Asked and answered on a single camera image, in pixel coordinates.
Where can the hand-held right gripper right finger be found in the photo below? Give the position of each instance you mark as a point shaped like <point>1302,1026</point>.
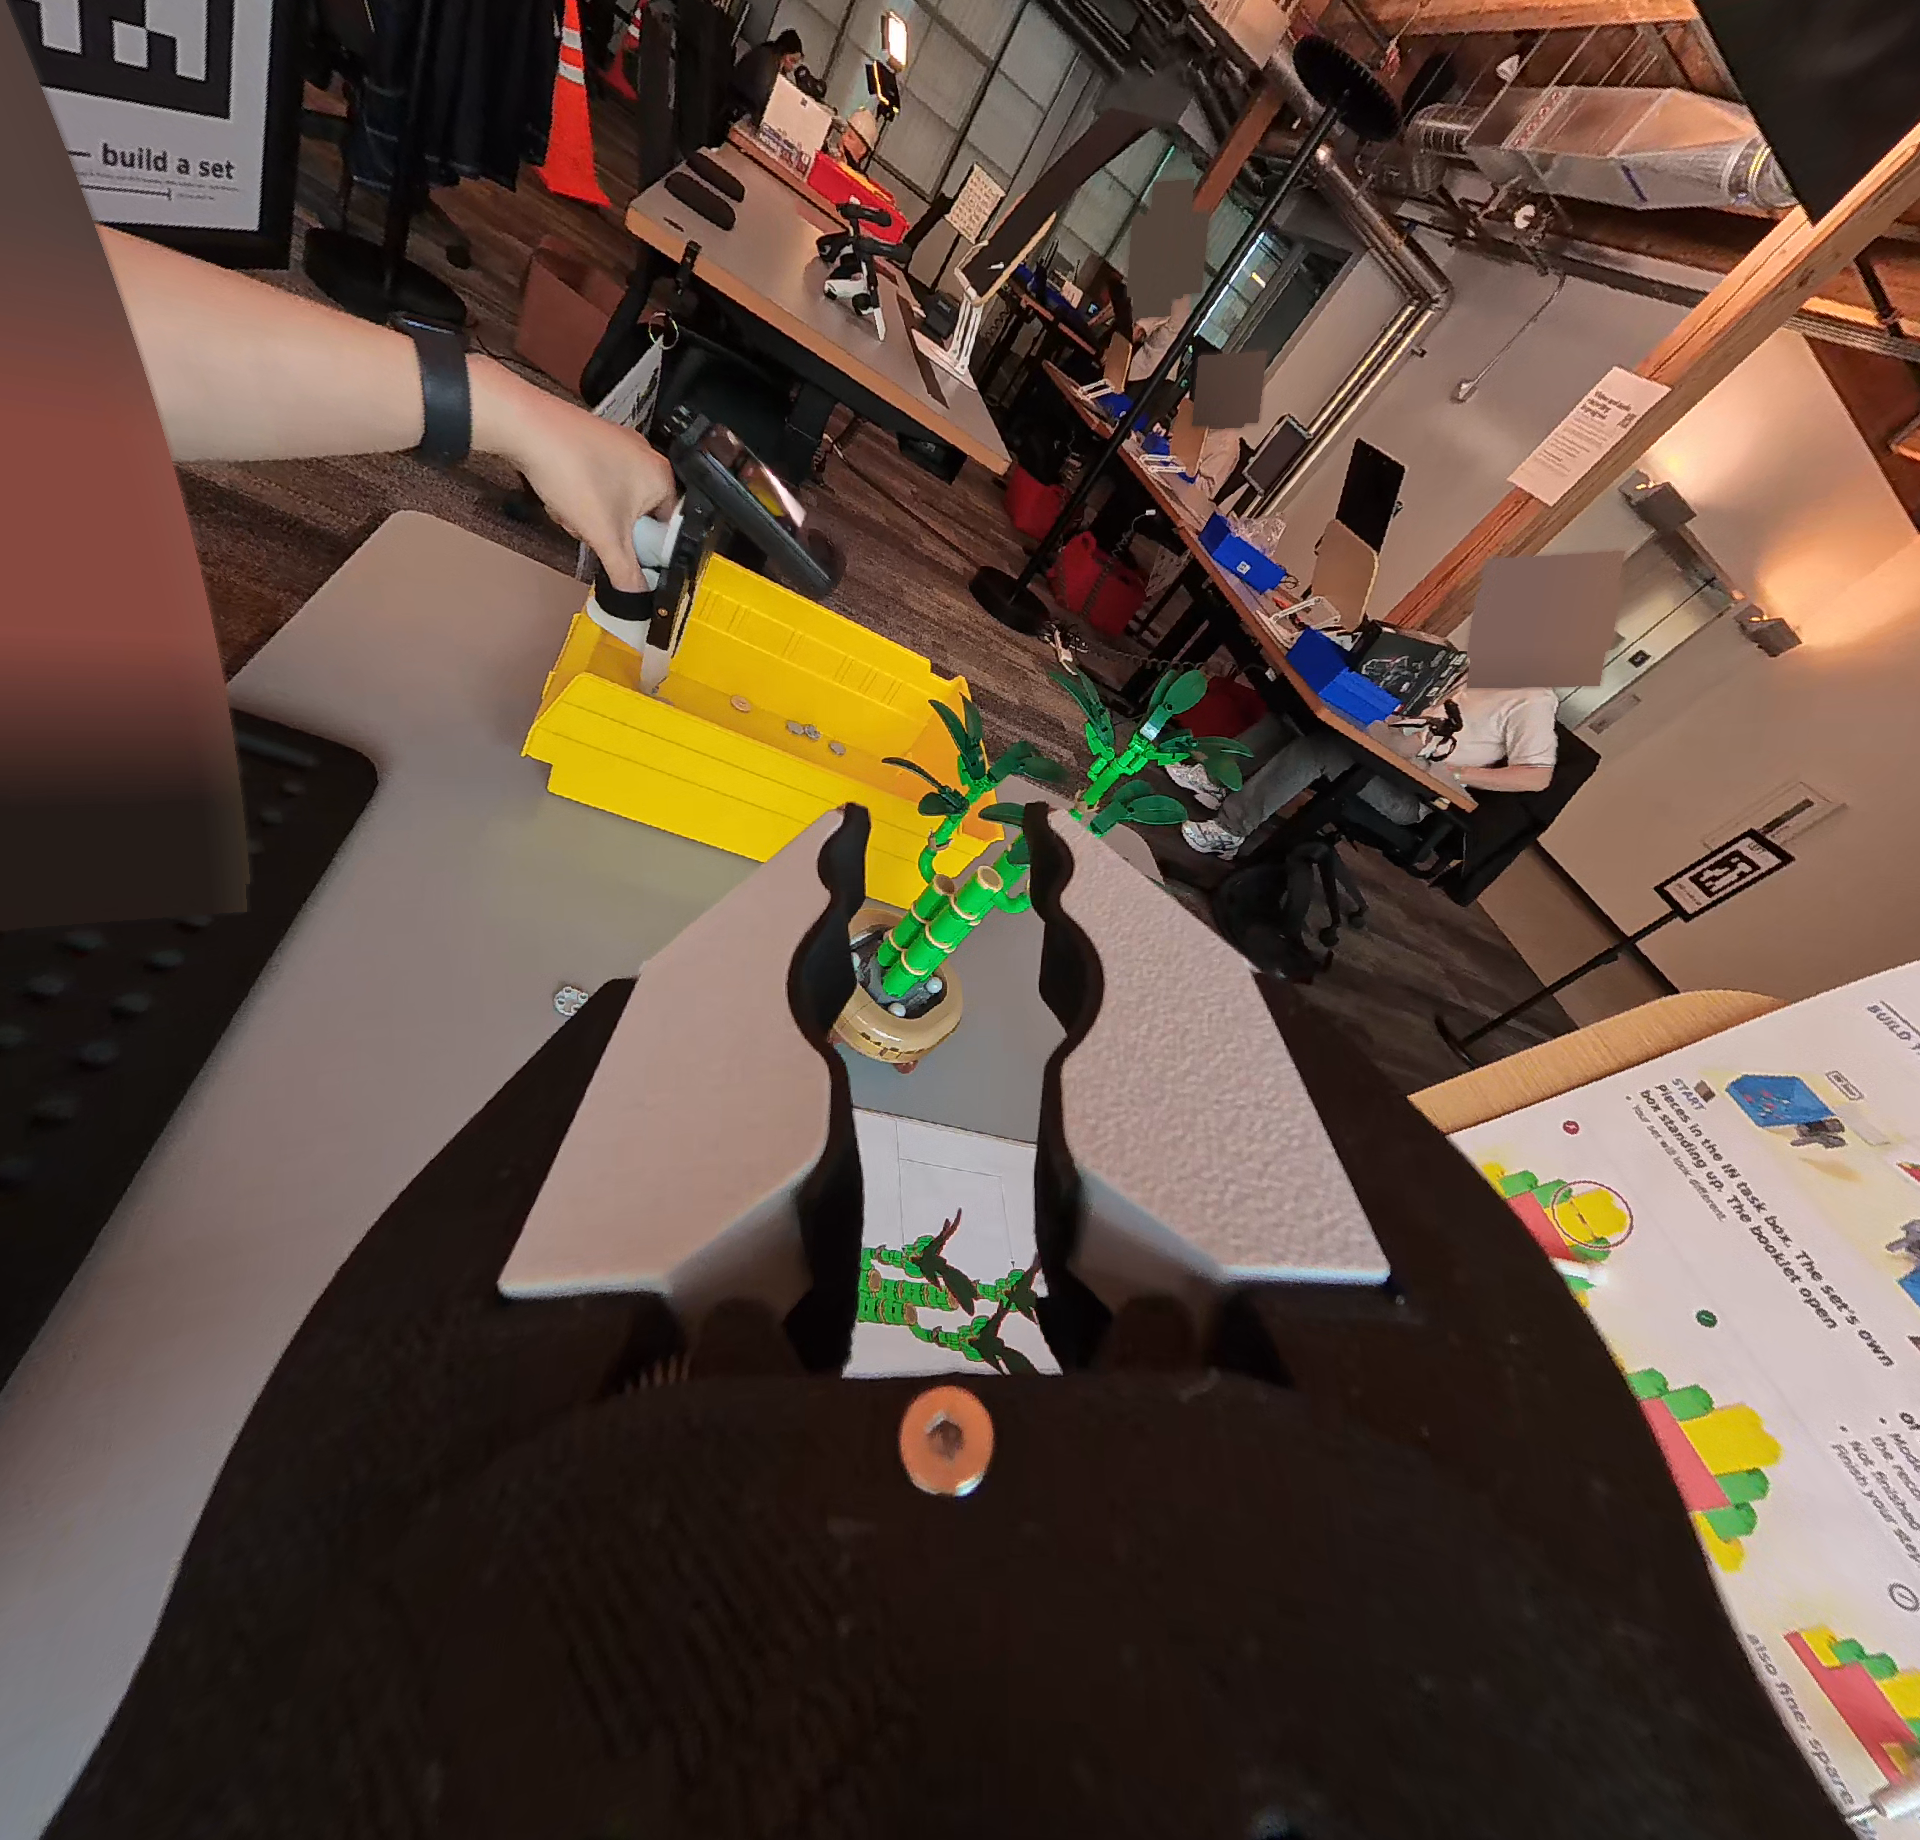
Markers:
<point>1201,1120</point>

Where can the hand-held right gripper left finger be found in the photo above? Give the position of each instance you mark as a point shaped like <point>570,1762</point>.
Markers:
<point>689,1104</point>

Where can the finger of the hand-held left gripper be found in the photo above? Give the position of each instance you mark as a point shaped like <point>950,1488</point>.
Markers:
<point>663,668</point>

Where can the yellow plastic bin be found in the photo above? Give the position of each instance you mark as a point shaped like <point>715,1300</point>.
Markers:
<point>782,669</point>

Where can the green lego bamboo plant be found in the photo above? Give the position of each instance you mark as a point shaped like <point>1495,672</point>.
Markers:
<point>961,910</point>

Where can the person's left forearm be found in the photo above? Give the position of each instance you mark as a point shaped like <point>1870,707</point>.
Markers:
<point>270,355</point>

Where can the small white toy robot arm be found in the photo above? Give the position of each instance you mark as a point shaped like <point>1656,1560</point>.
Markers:
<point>853,272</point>

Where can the lego instruction booklet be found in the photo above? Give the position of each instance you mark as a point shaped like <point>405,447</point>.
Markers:
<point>952,1224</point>

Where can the person's left hand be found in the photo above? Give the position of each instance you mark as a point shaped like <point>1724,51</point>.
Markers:
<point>593,483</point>

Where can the long grey desk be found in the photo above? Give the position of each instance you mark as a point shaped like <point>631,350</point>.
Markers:
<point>782,279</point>

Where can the black office chair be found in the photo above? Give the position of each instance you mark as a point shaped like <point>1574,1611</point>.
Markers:
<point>1291,895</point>

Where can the brown cardboard box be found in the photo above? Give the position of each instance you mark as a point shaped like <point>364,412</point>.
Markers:
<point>580,310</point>

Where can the red plastic bin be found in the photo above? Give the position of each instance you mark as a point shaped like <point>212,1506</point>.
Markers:
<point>1035,502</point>
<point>1101,586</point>

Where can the black wrist watch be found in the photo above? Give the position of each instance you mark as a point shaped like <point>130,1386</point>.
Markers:
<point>443,394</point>

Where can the light wooden board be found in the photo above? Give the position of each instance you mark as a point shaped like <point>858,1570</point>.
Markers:
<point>1560,1069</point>

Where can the tilted grey monitor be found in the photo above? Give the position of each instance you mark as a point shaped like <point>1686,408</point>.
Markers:
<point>1049,206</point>

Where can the large orange traffic cone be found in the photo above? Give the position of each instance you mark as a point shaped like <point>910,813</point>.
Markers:
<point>574,115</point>

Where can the blue plastic bin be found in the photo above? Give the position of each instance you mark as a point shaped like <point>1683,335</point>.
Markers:
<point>1343,678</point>
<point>1244,552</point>

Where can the small orange traffic cone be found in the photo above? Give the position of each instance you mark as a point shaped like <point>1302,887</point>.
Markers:
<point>625,48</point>

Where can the printed instruction poster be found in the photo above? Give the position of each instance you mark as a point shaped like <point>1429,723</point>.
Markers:
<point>1724,1270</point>

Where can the clothes rack with dark clothes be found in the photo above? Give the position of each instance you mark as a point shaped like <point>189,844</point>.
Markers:
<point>448,56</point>

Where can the printed tag sign stand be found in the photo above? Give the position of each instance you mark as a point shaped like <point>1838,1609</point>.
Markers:
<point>1719,873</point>

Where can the black dotted mat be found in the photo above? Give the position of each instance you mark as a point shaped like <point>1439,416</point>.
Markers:
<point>136,939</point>

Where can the black framed sign board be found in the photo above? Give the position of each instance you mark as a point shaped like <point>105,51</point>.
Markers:
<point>163,70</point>

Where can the white paper notice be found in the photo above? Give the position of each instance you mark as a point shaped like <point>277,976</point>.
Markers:
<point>1587,431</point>

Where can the silver ventilation duct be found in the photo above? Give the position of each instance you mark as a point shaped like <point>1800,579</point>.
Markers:
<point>1618,145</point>

